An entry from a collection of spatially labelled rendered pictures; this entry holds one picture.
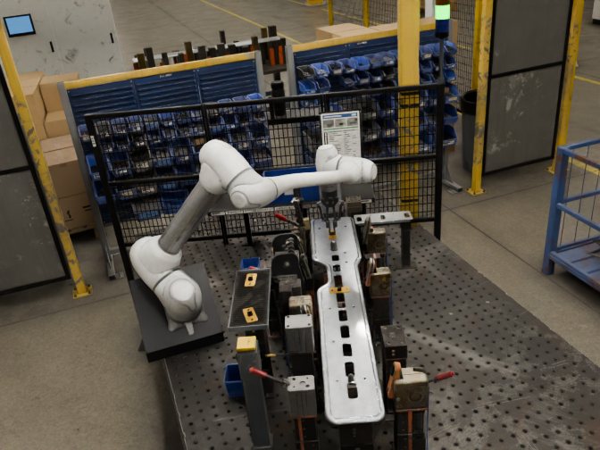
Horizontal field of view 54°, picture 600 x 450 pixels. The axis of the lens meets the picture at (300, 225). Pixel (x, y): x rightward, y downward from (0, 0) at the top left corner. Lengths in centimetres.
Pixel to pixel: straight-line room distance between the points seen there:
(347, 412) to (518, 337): 105
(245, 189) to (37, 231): 261
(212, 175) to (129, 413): 177
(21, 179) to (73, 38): 483
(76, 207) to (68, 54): 397
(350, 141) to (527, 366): 146
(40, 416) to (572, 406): 278
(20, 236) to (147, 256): 213
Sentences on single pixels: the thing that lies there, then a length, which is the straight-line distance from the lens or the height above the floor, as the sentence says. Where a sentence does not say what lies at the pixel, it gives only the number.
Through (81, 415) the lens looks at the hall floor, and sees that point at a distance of 370.
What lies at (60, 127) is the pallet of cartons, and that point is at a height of 67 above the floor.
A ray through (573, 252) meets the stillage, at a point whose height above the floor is 16.
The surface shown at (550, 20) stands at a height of 142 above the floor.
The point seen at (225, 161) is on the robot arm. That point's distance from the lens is 222.
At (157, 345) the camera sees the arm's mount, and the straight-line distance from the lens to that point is 272.
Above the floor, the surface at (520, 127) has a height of 53.
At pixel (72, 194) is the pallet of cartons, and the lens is 538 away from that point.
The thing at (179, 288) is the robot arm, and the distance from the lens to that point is 249.
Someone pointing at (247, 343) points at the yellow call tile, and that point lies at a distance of 198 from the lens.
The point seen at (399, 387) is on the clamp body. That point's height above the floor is 104.
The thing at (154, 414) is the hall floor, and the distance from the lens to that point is 354.
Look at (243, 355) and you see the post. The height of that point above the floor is 113.
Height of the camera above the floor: 238
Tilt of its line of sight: 28 degrees down
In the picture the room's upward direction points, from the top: 6 degrees counter-clockwise
